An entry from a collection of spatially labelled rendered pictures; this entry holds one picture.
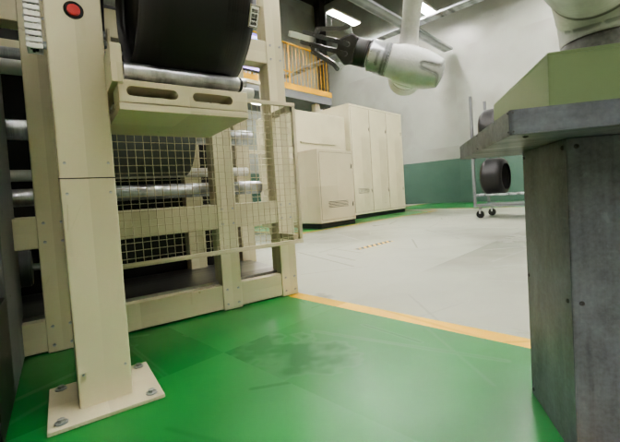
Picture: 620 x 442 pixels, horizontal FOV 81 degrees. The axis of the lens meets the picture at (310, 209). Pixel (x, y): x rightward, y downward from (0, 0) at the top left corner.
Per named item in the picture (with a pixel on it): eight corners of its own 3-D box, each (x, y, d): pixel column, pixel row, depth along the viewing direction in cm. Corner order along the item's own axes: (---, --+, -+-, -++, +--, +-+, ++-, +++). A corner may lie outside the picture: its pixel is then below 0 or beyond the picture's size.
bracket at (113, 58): (111, 80, 91) (108, 41, 90) (97, 115, 124) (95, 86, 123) (126, 82, 93) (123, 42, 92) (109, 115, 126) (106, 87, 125)
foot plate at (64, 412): (47, 438, 87) (46, 429, 87) (49, 392, 109) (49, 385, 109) (165, 397, 102) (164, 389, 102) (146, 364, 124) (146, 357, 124)
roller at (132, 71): (119, 63, 94) (116, 58, 97) (119, 80, 97) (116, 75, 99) (244, 80, 114) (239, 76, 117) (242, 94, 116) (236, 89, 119)
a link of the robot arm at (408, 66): (382, 75, 99) (381, 85, 111) (438, 90, 97) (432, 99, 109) (395, 34, 97) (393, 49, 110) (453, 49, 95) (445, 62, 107)
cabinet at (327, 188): (322, 229, 568) (316, 148, 564) (297, 228, 607) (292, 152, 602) (356, 223, 633) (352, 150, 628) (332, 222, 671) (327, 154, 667)
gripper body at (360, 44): (371, 38, 98) (339, 29, 100) (362, 71, 102) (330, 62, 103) (374, 39, 105) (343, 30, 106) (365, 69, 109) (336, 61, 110)
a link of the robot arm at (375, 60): (381, 77, 101) (361, 72, 102) (384, 76, 109) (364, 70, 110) (392, 42, 97) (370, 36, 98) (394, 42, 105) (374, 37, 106)
